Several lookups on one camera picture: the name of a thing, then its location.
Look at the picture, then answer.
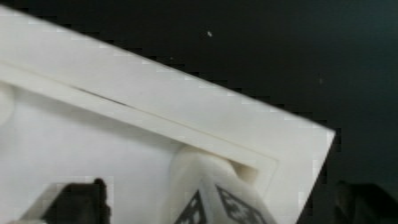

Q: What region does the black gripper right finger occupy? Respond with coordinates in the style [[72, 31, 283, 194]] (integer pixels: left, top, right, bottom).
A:
[[333, 181, 398, 224]]

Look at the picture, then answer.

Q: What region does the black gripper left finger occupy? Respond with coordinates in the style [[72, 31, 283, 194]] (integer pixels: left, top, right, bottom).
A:
[[24, 178, 113, 224]]

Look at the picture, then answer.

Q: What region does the white table leg with tag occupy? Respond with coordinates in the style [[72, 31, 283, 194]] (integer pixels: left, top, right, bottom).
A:
[[159, 147, 278, 224]]

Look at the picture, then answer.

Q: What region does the white square tabletop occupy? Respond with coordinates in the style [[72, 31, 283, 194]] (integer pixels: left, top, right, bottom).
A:
[[0, 63, 281, 224]]

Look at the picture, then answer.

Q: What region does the white U-shaped obstacle fence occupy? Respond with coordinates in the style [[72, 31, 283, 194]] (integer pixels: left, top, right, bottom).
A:
[[0, 5, 337, 224]]

